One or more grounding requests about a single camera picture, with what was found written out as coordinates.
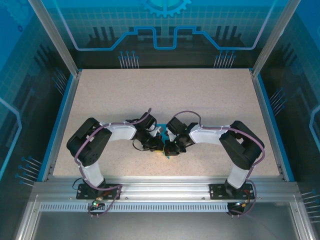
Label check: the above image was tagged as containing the blue paper sheet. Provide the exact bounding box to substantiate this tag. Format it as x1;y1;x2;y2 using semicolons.
155;123;173;161

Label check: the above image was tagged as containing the grey metal shelf plate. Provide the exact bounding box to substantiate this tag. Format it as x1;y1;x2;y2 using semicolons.
32;212;300;240

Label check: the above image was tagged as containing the yellow power connector with light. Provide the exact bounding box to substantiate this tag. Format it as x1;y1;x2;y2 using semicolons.
90;196;105;209
233;199;252;209

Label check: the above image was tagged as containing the blue table side strip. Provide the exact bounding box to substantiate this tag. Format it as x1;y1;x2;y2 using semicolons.
256;74;296;182
36;74;76;182

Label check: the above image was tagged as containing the thin black left gripper cable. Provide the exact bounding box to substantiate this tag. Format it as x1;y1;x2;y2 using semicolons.
131;138;149;153

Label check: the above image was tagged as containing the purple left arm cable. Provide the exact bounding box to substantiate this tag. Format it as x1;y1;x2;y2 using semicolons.
74;107;153;219

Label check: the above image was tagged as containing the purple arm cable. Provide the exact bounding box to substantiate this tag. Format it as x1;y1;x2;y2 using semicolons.
74;107;153;219
171;110;266;219

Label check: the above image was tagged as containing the aluminium table frame rail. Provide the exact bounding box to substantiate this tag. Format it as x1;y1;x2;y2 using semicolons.
31;174;302;202

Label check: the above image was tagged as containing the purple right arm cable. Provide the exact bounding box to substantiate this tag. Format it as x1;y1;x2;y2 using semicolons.
171;110;266;219

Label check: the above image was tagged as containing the slotted grey cable duct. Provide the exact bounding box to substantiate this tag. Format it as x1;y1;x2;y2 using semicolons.
38;202;231;213

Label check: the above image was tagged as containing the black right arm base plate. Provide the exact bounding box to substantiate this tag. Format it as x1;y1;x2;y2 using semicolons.
208;183;253;201

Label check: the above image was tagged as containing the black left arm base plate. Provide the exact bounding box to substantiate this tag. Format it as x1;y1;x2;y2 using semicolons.
76;183;123;201

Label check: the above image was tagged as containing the thin black base cable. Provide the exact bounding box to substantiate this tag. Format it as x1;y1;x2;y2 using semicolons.
71;177;85;193

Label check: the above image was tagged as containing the aluminium frame post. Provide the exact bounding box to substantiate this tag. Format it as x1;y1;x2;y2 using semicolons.
249;0;303;78
27;0;83;78

